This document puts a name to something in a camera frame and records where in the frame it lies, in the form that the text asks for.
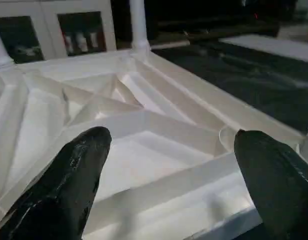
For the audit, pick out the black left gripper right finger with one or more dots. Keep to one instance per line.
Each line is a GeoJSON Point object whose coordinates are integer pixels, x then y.
{"type": "Point", "coordinates": [279, 185]}

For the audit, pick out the black work mat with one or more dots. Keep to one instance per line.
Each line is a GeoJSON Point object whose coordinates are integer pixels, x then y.
{"type": "Point", "coordinates": [254, 80]}

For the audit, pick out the white plastic table leg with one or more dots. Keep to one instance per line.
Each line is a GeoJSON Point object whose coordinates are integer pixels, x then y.
{"type": "Point", "coordinates": [0, 52]}
{"type": "Point", "coordinates": [139, 25]}

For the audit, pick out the white flat board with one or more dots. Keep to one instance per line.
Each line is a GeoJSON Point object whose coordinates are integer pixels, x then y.
{"type": "Point", "coordinates": [279, 46]}

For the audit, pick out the white plastic table top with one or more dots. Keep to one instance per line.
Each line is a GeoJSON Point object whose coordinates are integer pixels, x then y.
{"type": "Point", "coordinates": [144, 125]}

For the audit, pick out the white glass door cabinet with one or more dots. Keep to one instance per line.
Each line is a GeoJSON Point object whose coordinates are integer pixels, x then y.
{"type": "Point", "coordinates": [54, 35]}

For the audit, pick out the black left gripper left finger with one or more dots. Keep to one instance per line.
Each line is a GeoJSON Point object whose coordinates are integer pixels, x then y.
{"type": "Point", "coordinates": [59, 195]}

